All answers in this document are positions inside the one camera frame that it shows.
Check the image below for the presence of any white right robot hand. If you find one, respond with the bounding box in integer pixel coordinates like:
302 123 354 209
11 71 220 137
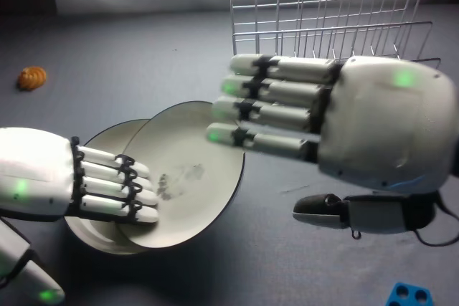
206 53 459 241

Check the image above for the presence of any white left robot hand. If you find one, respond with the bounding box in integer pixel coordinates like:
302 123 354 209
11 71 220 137
0 126 161 306

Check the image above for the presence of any orange spiral toy bread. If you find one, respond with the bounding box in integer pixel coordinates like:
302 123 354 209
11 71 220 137
18 65 48 90

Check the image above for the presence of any blue pentagon block with holes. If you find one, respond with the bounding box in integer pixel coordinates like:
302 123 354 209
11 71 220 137
385 282 437 306

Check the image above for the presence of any grey table cloth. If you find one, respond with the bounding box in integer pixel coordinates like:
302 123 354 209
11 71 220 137
0 0 459 306

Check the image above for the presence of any silver wire dish rack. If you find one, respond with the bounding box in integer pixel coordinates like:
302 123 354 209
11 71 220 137
227 0 442 70

